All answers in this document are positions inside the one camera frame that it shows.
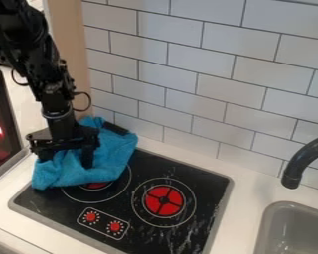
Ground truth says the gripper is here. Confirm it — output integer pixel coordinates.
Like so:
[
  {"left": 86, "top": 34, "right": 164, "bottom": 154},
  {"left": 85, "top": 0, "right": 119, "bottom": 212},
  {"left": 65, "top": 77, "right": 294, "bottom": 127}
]
[{"left": 25, "top": 106, "right": 102, "bottom": 170}]

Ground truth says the blue cloth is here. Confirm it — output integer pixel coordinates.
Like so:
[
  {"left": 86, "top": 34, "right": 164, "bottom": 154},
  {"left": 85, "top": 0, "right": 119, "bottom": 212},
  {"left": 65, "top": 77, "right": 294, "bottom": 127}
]
[{"left": 30, "top": 115, "right": 141, "bottom": 191}]

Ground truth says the toy microwave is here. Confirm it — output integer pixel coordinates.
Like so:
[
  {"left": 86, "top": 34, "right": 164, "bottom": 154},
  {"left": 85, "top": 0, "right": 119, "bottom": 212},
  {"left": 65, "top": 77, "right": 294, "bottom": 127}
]
[{"left": 0, "top": 63, "right": 32, "bottom": 187}]

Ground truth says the toy stove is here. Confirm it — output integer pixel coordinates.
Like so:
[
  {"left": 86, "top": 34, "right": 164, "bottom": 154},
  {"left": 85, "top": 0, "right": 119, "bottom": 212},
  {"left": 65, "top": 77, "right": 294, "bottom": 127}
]
[{"left": 7, "top": 147, "right": 237, "bottom": 254}]

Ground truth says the tap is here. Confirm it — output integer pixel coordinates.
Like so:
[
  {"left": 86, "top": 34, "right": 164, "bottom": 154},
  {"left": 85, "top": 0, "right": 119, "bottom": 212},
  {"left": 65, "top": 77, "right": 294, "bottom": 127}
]
[{"left": 279, "top": 133, "right": 318, "bottom": 191}]

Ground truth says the toy sink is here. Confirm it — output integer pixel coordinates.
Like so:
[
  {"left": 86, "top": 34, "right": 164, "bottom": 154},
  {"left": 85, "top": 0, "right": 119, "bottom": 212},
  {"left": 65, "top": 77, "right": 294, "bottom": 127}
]
[{"left": 251, "top": 200, "right": 318, "bottom": 254}]

